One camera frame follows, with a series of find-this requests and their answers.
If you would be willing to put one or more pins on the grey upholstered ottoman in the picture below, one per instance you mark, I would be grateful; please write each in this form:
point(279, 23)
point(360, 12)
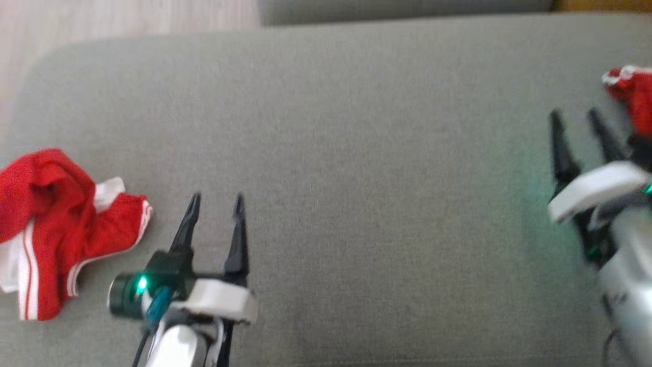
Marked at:
point(407, 10)

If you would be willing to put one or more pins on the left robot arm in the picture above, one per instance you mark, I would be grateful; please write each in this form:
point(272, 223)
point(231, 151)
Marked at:
point(178, 346)

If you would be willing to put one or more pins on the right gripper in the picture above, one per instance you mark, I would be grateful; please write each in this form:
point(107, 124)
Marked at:
point(596, 186)

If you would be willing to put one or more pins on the red Bulls 23 jersey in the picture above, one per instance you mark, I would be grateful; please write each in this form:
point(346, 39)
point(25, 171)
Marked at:
point(56, 204)

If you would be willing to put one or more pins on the wrist black camera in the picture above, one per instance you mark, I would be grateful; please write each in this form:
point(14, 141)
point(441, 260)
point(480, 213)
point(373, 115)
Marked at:
point(643, 153)
point(168, 267)

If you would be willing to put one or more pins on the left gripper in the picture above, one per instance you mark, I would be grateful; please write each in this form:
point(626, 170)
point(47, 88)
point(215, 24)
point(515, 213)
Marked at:
point(224, 300)

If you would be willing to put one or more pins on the red shorts white trim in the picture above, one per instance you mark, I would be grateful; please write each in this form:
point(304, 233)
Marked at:
point(639, 97)

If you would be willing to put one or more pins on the left wrist black cylinder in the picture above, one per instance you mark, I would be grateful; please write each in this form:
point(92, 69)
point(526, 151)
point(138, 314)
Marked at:
point(125, 298)

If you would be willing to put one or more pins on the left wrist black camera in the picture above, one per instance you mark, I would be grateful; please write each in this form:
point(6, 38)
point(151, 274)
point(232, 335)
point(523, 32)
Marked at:
point(168, 267)

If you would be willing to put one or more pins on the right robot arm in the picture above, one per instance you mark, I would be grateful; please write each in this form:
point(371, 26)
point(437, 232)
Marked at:
point(634, 265)

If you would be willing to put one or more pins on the left camera blue connector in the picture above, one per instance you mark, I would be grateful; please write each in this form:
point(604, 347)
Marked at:
point(159, 306)

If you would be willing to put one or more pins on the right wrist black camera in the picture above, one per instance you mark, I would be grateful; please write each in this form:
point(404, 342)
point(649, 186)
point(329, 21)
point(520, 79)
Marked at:
point(643, 153)

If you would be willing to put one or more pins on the grey fabric sofa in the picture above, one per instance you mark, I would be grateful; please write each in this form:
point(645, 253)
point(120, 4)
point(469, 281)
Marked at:
point(382, 178)

